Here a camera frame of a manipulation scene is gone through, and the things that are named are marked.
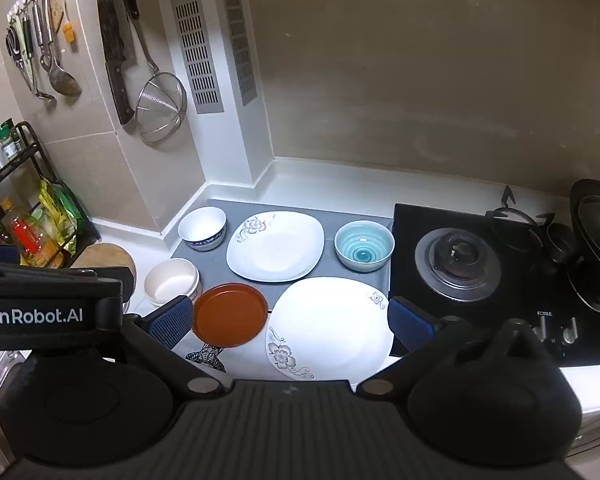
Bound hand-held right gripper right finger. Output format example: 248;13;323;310
355;296;486;401

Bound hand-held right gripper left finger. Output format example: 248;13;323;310
122;294;228;403

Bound cream bowl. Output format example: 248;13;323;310
144;258;197;307
150;265;203;309

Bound orange round plate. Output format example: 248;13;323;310
192;283;270;349

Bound large white floral square plate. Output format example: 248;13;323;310
265;276;397;386

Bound teal spiral bowl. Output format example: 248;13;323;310
334;220;396;273

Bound white bowl with blue pattern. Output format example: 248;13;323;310
177;206;228;252

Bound small white floral square plate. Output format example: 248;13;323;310
225;211;326;283

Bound oil bottle with red label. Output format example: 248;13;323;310
9;211;65;268

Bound round gas burner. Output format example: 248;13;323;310
414;227;502;303

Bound wooden cutting board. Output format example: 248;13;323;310
69;243;137;316

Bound grey mat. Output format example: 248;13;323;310
170;199;395;306

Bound green yellow snack packets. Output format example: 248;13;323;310
36;177;88;256

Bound black glass gas stove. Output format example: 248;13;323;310
387;202;600;368

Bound black pot support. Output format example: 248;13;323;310
485;185;557;253

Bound black spice rack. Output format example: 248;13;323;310
0;121;101;268

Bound green cap bottle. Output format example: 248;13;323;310
0;119;25;162

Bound black wok with glass lid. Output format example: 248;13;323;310
545;178;600;314

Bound metal mesh strainer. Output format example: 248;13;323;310
119;0;188;145

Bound metal ladle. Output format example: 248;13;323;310
40;0;83;98

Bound dark kitchen cleaver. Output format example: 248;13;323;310
96;0;138;126

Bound grey vent grille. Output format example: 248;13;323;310
170;0;225;115

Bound orange silicone brush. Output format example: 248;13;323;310
60;0;79;47

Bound black handled scissors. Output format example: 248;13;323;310
5;20;37;92

